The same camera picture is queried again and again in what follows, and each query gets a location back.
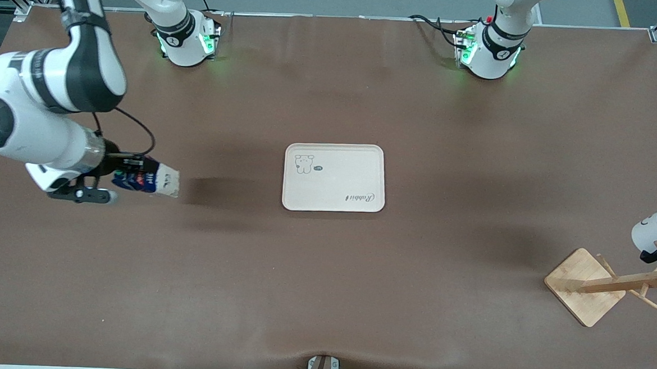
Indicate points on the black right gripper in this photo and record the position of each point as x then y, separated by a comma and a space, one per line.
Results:
111, 165

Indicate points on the blue white milk carton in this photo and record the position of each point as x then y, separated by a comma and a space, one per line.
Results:
162, 184

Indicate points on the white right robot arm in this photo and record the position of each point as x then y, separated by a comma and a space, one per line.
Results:
47, 85

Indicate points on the wooden cup rack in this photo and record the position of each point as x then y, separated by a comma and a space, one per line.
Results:
587, 288

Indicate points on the white rectangular rabbit tray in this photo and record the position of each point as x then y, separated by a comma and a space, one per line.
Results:
334, 179

